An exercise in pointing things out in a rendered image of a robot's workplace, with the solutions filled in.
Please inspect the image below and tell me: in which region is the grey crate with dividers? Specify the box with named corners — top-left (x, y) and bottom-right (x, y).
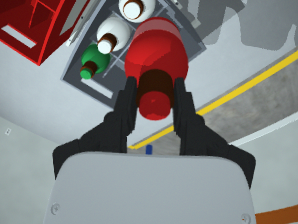
top-left (60, 0), bottom-right (207, 110)

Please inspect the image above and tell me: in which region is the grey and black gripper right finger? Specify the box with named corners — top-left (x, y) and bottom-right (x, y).
top-left (172, 77), bottom-right (256, 189)

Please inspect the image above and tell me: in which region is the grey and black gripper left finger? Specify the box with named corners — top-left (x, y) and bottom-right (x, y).
top-left (52, 76), bottom-right (138, 180)

